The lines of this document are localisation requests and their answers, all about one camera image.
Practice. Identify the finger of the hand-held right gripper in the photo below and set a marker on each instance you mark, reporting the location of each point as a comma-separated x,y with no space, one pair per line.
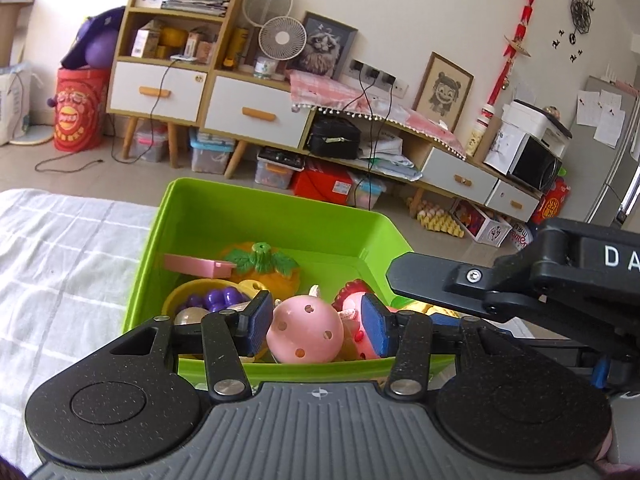
550,337
430,277

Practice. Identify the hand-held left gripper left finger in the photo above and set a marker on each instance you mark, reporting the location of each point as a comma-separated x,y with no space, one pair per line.
256,325

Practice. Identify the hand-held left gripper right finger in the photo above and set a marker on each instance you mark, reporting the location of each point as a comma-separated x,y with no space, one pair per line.
380,325

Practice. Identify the pink toy pig red hat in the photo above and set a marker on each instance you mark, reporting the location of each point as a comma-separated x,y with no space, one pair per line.
357,310

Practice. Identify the yellow toy corn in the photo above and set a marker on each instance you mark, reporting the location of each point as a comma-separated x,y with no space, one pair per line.
425,308

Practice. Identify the purple toy grapes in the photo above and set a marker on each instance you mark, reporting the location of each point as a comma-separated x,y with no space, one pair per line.
220,297

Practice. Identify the orange toy pumpkin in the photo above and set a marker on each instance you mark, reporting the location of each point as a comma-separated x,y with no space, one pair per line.
272,280

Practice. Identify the pink and clear toy capsule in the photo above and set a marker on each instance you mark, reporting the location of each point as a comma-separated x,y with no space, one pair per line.
305,327

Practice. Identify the brown translucent toy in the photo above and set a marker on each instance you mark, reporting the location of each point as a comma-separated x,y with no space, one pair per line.
190,316

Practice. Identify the beige starfish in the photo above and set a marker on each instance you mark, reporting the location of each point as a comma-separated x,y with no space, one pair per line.
314,290

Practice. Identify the yellow toy basket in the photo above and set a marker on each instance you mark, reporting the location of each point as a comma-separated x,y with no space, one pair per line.
172,300

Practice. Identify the pink plastic toy board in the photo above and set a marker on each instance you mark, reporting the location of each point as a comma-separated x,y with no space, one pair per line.
192,264

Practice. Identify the green plastic box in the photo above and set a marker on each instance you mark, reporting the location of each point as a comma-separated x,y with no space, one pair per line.
280,220

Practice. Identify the yellow egg tray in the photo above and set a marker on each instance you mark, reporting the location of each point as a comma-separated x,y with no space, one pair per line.
437,219

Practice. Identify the white printed carton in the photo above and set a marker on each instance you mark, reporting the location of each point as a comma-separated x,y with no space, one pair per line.
482,225

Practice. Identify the clear storage box blue contents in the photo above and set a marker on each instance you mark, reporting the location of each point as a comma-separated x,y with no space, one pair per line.
369,192

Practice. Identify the red gift carton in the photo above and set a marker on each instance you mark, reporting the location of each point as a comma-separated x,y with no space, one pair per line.
550,205

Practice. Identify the low wooden tv stand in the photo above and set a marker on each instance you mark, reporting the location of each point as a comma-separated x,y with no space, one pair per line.
415,160

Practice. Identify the grey fridge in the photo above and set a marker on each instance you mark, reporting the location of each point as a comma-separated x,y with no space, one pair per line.
600,175

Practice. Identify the stack of folded cloths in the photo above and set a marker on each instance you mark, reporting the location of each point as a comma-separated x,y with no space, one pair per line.
392,157

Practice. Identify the paper drawing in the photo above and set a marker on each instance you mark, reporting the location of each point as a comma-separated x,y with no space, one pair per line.
502,150

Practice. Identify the black microwave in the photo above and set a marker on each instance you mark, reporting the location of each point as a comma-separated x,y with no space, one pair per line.
535,165

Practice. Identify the tall snack bottle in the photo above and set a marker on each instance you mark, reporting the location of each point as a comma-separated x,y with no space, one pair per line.
479,132

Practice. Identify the clear storage box black top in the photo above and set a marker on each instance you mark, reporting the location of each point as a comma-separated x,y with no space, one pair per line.
279,170

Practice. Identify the black bag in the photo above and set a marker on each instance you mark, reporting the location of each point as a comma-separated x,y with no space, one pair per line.
332,140

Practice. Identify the clear storage box blue lid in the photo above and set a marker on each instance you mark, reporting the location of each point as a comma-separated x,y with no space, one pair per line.
212,152

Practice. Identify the framed cartoon picture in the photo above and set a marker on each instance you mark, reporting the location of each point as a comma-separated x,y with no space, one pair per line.
442,90

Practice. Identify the white appliance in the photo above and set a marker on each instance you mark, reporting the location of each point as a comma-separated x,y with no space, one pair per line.
535,120

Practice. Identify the clear storage box pink contents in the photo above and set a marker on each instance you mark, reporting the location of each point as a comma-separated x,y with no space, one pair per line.
149,144

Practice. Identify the pink tasselled cloth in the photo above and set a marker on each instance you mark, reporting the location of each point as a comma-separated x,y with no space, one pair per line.
330,92

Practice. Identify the tall wooden shelf cabinet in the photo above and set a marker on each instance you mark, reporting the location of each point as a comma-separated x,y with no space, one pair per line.
220,72

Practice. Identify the framed cat picture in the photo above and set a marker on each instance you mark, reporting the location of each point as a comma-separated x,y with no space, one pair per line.
325,45

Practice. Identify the patterned glass cup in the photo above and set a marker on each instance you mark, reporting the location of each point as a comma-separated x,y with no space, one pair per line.
265,67

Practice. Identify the red printed bucket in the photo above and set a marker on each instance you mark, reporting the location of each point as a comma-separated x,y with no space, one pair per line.
80,110

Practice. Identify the yellow bottle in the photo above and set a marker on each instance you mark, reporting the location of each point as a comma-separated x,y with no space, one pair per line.
235,47

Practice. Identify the white desk fan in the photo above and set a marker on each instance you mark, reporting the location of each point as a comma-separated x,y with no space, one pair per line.
282,37

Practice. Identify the small brown carton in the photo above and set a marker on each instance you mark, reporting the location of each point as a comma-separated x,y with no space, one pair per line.
200,47

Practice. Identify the red hanging decoration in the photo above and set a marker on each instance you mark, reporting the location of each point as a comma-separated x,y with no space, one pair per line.
525,10

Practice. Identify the white round fan base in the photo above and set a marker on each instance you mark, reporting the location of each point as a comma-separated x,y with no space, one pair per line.
32,136

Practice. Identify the yellow jar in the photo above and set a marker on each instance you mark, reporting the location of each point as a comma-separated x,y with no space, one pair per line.
172,42

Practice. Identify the small white carton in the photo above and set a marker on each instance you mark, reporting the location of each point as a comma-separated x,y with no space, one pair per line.
140,44

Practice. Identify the white shopping bag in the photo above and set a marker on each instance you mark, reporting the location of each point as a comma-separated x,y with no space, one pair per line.
12,105

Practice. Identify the purple bag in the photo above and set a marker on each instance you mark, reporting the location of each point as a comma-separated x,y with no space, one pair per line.
82,25

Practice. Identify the wooden desk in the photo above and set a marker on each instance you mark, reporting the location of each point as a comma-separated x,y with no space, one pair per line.
15,20

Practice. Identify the wall sockets with chargers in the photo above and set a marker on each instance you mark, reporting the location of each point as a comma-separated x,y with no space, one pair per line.
372,75

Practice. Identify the black wall clock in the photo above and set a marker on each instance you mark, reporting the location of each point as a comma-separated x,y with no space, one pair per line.
580,10

